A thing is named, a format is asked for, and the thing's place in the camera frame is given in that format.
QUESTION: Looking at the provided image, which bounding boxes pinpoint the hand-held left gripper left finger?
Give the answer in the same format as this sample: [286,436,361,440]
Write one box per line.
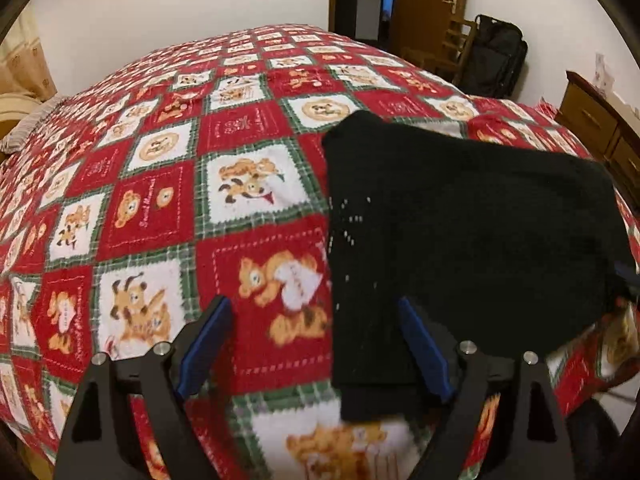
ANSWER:
[52,295,234,480]

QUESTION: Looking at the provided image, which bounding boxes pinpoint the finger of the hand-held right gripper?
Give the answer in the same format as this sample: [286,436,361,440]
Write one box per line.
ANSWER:
[612,259,640,306]

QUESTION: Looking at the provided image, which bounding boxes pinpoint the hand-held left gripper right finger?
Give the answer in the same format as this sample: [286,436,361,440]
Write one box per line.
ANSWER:
[397,297,576,480]

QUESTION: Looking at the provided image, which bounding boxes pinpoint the black pants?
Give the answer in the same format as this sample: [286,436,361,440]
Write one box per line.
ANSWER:
[321,110,640,423]

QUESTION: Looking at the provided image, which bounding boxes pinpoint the wooden dresser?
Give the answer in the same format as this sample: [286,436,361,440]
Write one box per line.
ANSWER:
[555,71,640,207]

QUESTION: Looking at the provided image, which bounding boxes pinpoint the dark cloth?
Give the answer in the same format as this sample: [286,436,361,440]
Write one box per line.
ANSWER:
[560,395,634,480]

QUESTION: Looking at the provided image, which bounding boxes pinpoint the red printed blanket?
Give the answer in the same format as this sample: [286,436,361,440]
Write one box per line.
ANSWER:
[0,24,640,480]

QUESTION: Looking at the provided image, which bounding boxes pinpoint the black luggage bag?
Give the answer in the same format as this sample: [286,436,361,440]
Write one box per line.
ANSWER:
[457,14,529,100]

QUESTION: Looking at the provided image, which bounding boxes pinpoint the striped pillow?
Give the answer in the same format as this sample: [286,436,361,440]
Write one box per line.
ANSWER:
[0,94,67,156]

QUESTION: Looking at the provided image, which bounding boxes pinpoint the wooden chair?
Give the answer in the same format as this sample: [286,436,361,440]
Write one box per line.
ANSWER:
[400,15,477,89]

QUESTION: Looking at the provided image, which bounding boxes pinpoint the cream headboard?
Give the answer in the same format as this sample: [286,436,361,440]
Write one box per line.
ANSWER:
[0,92,41,153]

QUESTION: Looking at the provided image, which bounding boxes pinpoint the beige patterned curtain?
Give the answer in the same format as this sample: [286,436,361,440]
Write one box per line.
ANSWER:
[0,10,58,102]

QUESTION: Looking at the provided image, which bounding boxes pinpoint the brown wooden door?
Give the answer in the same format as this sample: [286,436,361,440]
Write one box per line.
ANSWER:
[390,0,472,61]

